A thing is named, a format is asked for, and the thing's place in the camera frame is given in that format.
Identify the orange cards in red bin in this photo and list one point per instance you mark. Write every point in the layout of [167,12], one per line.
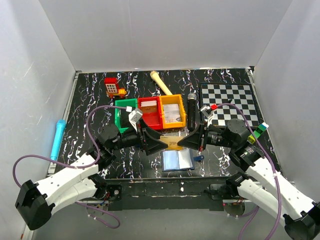
[150,106]

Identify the gold VIP credit card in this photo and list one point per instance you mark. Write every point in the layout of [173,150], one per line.
[172,142]

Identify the light blue toy microphone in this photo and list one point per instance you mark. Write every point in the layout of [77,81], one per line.
[59,132]

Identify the green plastic bin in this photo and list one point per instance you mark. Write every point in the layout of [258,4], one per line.
[121,117]

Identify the red plastic bin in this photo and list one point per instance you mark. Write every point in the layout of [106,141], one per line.
[153,120]

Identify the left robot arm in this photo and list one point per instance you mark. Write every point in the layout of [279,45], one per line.
[38,201]

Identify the beige wooden microphone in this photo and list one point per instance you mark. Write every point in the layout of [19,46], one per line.
[156,78]

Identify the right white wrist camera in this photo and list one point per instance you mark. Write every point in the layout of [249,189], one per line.
[209,113]

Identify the black white chessboard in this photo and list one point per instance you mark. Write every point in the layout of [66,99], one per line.
[240,95]

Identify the yellow plastic bin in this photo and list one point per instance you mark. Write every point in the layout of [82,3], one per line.
[176,98]

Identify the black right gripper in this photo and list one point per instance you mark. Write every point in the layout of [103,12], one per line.
[201,136]

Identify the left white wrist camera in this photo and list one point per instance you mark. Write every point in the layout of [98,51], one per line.
[134,116]

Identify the black microphone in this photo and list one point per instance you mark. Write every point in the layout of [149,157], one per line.
[191,111]

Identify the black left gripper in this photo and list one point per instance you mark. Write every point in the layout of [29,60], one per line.
[144,137]

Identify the yellow green brick stack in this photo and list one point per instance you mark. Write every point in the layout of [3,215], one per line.
[257,132]

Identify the navy blue card holder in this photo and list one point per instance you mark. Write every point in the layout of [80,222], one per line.
[179,160]

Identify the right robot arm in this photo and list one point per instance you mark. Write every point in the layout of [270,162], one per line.
[257,181]

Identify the white cards in yellow bin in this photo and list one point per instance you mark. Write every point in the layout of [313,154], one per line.
[171,113]

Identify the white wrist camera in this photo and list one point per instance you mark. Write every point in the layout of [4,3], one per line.
[209,113]
[134,116]

